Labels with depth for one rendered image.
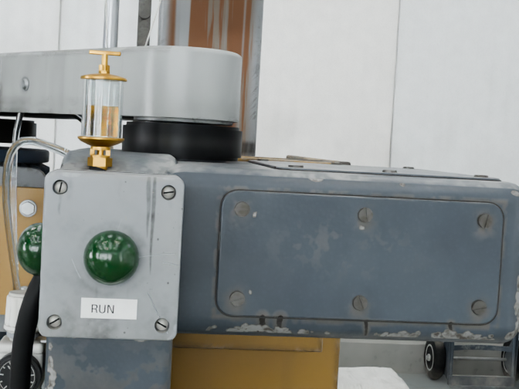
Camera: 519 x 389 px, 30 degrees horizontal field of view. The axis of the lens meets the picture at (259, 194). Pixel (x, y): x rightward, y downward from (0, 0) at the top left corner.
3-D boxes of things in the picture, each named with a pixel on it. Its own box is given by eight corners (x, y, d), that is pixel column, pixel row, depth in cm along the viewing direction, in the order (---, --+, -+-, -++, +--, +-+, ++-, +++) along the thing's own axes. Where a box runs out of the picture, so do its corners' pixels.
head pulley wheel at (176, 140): (119, 155, 68) (121, 120, 68) (123, 153, 77) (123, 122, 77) (246, 162, 69) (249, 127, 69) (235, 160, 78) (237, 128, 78)
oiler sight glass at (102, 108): (79, 135, 59) (82, 78, 59) (82, 135, 61) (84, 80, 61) (120, 137, 59) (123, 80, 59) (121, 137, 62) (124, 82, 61)
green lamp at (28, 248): (11, 279, 53) (14, 224, 52) (18, 271, 56) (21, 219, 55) (59, 280, 53) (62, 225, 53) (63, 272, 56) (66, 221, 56)
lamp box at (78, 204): (37, 336, 52) (44, 170, 52) (45, 321, 57) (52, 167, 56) (176, 341, 53) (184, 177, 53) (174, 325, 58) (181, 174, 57)
